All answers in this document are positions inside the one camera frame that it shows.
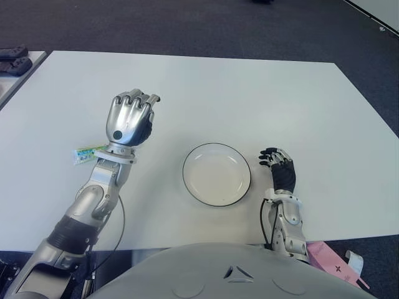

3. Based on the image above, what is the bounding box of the green white snack packet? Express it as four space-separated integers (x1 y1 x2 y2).
74 145 108 166

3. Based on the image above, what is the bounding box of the grey white robot torso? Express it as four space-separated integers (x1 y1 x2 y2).
89 242 372 299

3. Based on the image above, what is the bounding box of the white paper slip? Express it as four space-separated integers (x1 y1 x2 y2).
344 250 365 277

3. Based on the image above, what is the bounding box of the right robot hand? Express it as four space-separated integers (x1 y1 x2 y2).
257 147 297 194

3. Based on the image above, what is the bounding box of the grey side table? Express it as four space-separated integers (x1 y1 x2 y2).
0 50 47 110

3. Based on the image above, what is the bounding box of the black game controller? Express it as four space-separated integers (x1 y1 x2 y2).
0 57 33 77
0 45 28 62

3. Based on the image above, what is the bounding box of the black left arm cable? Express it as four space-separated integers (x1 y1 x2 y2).
84 192 127 299

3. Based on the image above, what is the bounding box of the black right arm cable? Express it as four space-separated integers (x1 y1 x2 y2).
259 199 277 250

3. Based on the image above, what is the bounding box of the white neighbouring table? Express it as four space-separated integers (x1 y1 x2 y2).
342 0 399 32

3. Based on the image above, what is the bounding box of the pink cardboard box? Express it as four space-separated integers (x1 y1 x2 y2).
307 241 371 290

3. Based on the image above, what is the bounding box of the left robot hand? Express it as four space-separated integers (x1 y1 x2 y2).
105 88 161 147

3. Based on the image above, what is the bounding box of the white plate black rim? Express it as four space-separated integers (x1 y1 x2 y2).
182 143 252 207

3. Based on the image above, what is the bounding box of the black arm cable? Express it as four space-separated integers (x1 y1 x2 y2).
259 199 277 250
84 192 127 299

